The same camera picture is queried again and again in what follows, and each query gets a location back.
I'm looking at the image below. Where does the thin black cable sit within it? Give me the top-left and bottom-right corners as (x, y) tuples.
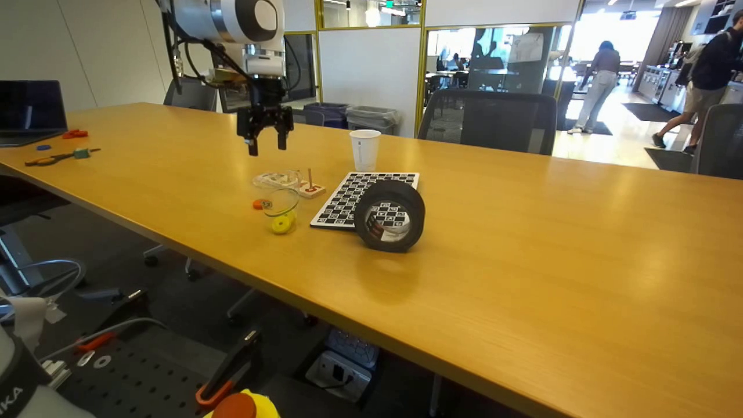
(158, 0), (292, 101)

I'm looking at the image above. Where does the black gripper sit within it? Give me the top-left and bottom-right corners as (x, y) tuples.
(234, 77), (296, 158)

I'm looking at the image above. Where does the black orange clamp tool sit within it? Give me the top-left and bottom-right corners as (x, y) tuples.
(193, 324), (265, 411)

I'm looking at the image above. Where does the white paper cup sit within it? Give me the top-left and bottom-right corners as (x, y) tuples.
(349, 129), (382, 175)

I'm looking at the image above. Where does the yellow red emergency stop button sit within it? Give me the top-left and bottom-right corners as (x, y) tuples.
(204, 388), (284, 418)

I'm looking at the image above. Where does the black perforated breadboard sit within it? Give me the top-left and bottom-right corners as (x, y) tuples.
(56, 329), (234, 418)

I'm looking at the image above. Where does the orange handled screwdriver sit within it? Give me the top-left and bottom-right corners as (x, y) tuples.
(75, 331), (119, 358)

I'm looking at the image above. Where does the grey office chair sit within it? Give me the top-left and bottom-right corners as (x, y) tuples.
(162, 75), (220, 114)

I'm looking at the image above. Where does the grey coiled cable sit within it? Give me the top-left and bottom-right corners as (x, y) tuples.
(0, 258), (89, 300)

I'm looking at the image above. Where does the person in dark shorts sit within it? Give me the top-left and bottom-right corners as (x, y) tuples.
(649, 12), (743, 154)

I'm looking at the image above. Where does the black laptop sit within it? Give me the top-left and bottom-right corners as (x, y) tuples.
(0, 80), (69, 149)

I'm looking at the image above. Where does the person in light trousers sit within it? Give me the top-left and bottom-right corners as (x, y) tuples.
(567, 39), (624, 138)

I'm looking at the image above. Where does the black tape roll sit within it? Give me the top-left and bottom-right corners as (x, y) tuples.
(353, 183), (428, 253)

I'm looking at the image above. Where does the grey floor power box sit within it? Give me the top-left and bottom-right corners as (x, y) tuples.
(302, 349), (379, 404)

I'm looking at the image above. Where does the black white marker checkerboard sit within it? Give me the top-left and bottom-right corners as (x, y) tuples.
(309, 169), (422, 232)

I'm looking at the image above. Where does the dark office chair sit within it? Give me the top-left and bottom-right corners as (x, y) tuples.
(694, 102), (743, 182)

